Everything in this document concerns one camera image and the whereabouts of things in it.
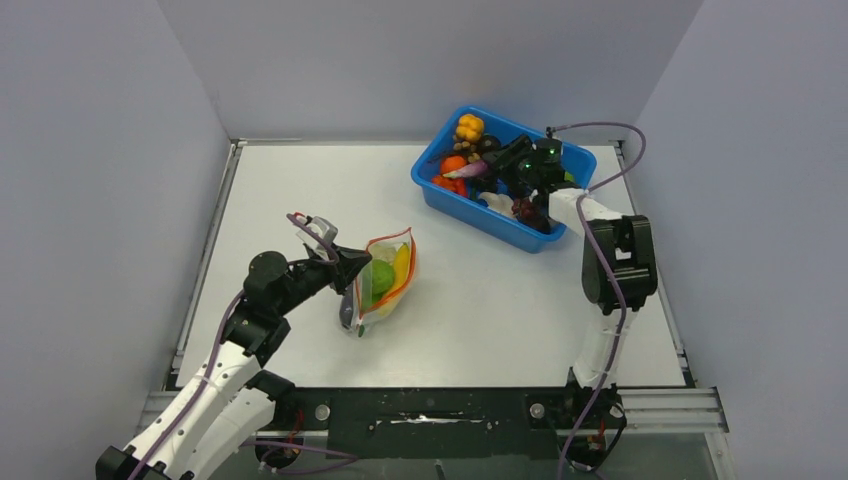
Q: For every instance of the blue plastic bin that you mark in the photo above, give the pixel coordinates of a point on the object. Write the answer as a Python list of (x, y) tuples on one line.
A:
[(463, 205)]

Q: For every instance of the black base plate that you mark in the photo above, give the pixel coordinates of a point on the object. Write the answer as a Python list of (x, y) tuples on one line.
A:
[(456, 423)]

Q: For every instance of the round orange toy fruit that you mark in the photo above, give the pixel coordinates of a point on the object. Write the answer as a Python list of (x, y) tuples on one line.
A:
[(452, 163)]

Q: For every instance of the green toy mango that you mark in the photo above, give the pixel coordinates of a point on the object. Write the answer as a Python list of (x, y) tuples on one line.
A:
[(382, 277)]

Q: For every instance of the light purple toy eggplant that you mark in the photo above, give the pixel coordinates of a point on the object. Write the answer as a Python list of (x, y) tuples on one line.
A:
[(471, 170)]

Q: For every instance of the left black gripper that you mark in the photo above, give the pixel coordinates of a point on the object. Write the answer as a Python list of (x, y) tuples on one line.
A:
[(349, 263)]

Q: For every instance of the orange toy pumpkin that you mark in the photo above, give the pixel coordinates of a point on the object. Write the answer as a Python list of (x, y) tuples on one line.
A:
[(469, 129)]

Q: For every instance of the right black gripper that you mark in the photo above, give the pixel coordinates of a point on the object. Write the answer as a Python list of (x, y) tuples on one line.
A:
[(504, 161)]

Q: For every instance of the long green toy bean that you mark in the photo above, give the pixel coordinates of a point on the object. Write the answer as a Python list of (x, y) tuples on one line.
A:
[(368, 314)]

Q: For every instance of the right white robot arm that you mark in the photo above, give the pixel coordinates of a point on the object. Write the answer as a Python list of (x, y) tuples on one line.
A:
[(619, 271)]

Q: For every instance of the clear zip bag orange zipper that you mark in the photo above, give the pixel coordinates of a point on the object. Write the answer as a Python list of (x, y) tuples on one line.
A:
[(389, 302)]

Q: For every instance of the dark plum toy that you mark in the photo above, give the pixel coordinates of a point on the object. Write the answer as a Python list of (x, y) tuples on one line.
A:
[(488, 143)]

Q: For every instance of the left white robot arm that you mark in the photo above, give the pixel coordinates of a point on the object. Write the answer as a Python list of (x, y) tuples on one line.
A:
[(232, 395)]

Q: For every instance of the yellow toy banana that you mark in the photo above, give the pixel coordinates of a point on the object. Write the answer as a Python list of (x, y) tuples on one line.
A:
[(401, 265)]

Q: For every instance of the red toy grapes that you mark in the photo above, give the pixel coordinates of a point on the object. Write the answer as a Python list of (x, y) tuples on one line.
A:
[(527, 213)]

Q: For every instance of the aluminium frame rail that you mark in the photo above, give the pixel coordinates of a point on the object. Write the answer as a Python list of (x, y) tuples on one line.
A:
[(674, 410)]

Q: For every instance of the brown longan cluster toy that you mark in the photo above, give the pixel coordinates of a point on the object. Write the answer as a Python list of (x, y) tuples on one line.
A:
[(468, 149)]

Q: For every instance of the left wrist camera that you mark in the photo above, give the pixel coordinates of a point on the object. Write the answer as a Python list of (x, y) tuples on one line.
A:
[(317, 235)]

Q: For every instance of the dark purple toy eggplant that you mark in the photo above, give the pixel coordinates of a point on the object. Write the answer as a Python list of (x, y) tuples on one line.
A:
[(348, 311)]

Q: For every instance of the orange toy tangerine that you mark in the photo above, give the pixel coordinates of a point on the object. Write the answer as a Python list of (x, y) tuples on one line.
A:
[(446, 183)]

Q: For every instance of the white toy mushroom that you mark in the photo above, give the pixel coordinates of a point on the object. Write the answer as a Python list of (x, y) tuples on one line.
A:
[(501, 204)]

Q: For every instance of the green toy cabbage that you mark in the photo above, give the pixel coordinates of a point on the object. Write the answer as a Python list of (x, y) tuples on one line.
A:
[(383, 251)]

